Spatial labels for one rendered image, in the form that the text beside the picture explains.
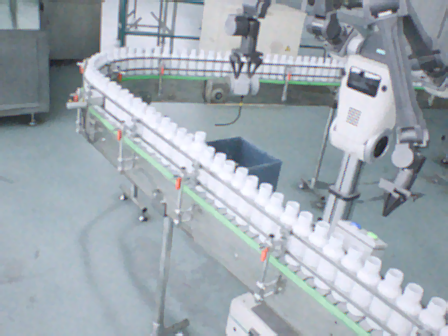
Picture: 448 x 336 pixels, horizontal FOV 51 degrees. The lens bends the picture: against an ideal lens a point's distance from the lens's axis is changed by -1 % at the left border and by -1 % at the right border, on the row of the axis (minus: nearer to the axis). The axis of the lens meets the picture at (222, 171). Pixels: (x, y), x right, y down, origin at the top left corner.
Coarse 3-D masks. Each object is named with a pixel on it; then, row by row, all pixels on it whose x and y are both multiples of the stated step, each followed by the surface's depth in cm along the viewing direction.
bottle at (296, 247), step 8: (304, 216) 136; (312, 216) 134; (296, 224) 136; (304, 224) 134; (296, 232) 135; (304, 232) 134; (312, 232) 135; (296, 240) 135; (288, 248) 139; (296, 248) 136; (304, 248) 136; (288, 256) 139; (296, 256) 137; (296, 264) 138
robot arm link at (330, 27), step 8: (320, 0) 177; (328, 0) 177; (320, 8) 178; (328, 8) 178; (312, 16) 183; (328, 16) 177; (336, 16) 179; (328, 24) 178; (336, 24) 181; (328, 32) 180; (336, 32) 183
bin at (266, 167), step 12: (216, 144) 232; (228, 144) 237; (240, 144) 241; (252, 144) 234; (228, 156) 241; (240, 156) 242; (252, 156) 235; (264, 156) 228; (252, 168) 208; (264, 168) 214; (276, 168) 219; (264, 180) 218; (276, 180) 223
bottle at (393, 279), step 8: (392, 272) 117; (400, 272) 116; (384, 280) 117; (392, 280) 114; (400, 280) 114; (376, 288) 119; (384, 288) 115; (392, 288) 115; (400, 288) 116; (384, 296) 115; (392, 296) 114; (376, 304) 117; (384, 304) 116; (376, 312) 118; (384, 312) 117; (368, 320) 120; (384, 320) 118; (376, 328) 119
